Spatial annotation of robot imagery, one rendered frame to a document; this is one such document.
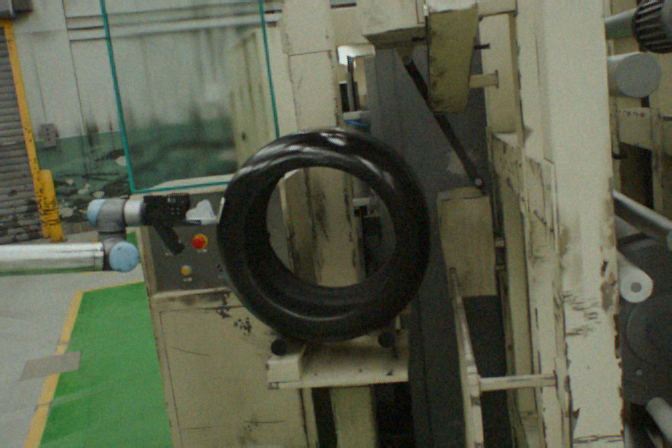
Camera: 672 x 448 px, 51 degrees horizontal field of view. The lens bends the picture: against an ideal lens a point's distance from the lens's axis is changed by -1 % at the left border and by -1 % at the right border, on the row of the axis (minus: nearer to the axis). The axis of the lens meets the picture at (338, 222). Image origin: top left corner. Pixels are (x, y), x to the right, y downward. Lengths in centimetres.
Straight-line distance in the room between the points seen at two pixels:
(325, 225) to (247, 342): 62
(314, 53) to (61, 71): 900
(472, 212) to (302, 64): 65
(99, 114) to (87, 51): 91
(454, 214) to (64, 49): 933
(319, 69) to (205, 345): 109
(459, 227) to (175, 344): 114
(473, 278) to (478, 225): 16
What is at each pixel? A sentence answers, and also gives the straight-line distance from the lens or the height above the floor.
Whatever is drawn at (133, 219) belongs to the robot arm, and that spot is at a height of 127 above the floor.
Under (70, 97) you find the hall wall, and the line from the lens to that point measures 1096.
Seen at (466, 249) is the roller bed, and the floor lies 105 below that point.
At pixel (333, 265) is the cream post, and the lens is 218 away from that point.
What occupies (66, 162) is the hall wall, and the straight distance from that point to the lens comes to 1098.
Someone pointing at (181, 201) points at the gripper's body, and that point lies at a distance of 194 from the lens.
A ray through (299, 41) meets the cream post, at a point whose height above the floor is 169.
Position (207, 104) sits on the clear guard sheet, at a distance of 249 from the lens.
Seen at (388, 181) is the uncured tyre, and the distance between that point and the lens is 174.
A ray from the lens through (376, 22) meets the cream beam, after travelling 149.
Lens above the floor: 153
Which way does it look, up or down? 10 degrees down
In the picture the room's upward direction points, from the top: 7 degrees counter-clockwise
